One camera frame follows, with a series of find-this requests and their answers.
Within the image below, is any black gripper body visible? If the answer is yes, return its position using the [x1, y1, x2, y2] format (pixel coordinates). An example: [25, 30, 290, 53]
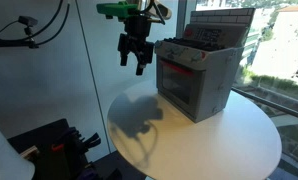
[117, 14, 155, 65]

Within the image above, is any grey toy stove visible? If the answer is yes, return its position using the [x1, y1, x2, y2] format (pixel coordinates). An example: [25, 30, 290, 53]
[154, 7, 257, 124]

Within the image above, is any black clamp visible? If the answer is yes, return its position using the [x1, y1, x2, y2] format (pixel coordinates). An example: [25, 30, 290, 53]
[81, 132, 102, 148]

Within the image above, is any beige block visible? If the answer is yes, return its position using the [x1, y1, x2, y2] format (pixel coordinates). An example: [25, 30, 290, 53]
[19, 145, 40, 160]

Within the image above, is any white building outside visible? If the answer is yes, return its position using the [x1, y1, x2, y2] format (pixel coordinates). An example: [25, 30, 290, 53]
[251, 4, 298, 82]

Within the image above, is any white rounded object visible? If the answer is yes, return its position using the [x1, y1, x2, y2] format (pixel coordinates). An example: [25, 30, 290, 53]
[0, 116, 36, 180]

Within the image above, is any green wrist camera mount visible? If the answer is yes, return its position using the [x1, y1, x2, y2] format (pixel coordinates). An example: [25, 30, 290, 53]
[96, 1, 139, 21]

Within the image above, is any red oven door handle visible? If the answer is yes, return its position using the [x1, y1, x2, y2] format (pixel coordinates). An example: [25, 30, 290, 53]
[160, 60, 194, 77]

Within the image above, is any grey window post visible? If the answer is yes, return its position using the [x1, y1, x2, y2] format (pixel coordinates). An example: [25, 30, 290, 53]
[175, 0, 197, 38]

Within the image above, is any black hanging cable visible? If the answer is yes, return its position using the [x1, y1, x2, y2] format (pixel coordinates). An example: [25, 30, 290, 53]
[32, 0, 65, 40]
[34, 3, 71, 47]

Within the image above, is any black camera on stand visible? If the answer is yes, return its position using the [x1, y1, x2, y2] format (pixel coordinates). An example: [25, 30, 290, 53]
[17, 15, 39, 28]

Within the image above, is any red tool handle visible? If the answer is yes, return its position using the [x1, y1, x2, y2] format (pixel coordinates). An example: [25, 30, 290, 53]
[51, 143, 65, 152]

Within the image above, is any black camera stand bar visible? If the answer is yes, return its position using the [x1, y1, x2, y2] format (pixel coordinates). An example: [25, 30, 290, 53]
[0, 32, 40, 50]

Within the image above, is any grey window rail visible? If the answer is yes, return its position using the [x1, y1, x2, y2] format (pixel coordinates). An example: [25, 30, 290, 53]
[231, 86, 298, 123]

